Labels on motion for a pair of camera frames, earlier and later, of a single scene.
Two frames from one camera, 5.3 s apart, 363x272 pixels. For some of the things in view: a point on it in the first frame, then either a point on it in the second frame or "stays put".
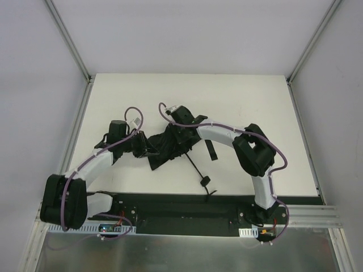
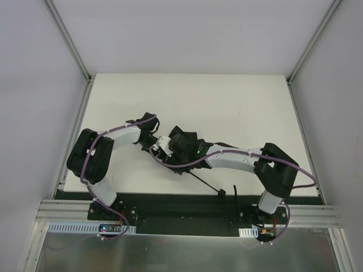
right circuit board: x=266 y=232 stays put
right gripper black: x=172 y=135 → x=178 y=168
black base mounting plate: x=197 y=215 stays put
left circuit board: x=106 y=228 stays put
